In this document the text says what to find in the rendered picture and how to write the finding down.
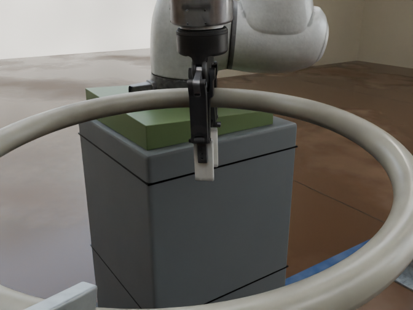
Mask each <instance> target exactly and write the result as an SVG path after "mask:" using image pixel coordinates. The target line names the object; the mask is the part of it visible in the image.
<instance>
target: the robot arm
mask: <svg viewBox="0 0 413 310"><path fill-rule="evenodd" d="M328 36H329V25H328V22H327V18H326V16H325V14H324V12H323V11H322V9H321V8H320V7H318V6H314V5H313V0H239V1H233V0H157V1H156V4H155V7H154V11H153V15H152V22H151V37H150V56H151V78H150V80H146V82H141V83H137V84H131V85H129V87H128V92H129V93H130V92H139V91H145V90H157V89H175V88H188V92H189V109H190V121H191V138H190V139H189V143H193V144H194V167H195V180H197V181H214V167H218V128H217V127H221V122H216V120H218V108H211V98H212V97H213V96H214V88H217V86H218V83H217V74H218V71H219V70H226V69H229V70H237V71H244V72H250V73H289V72H293V71H298V70H302V69H305V68H308V67H310V66H312V65H313V64H314V63H316V62H317V61H319V60H320V59H321V57H322V56H323V54H324V52H325V49H326V45H327V42H328Z"/></svg>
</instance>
